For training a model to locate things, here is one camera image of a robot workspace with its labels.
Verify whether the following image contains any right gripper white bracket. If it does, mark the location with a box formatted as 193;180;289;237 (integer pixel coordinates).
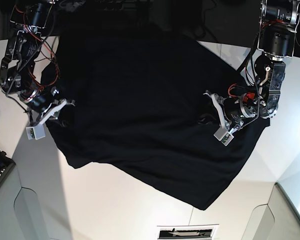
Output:
29;98;76;128

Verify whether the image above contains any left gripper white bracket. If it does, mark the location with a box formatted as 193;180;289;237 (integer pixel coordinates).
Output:
197;90;242;133

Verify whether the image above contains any black graphic t-shirt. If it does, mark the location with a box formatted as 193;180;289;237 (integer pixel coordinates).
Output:
46;25;270;210

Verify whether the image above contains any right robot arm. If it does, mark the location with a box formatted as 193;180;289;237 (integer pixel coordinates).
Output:
0;0;75;127

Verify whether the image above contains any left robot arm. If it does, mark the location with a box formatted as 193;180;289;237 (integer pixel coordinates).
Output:
198;0;300;136

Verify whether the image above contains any printed paper label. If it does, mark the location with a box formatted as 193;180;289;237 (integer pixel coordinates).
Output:
157;224;219;240

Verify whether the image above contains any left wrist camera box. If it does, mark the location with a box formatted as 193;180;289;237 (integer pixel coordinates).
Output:
213;127;234;146

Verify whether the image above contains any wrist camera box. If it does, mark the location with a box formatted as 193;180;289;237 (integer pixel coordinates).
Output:
213;127;234;146
25;124;46;140

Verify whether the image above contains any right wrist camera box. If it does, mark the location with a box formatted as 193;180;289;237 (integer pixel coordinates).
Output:
25;124;46;140

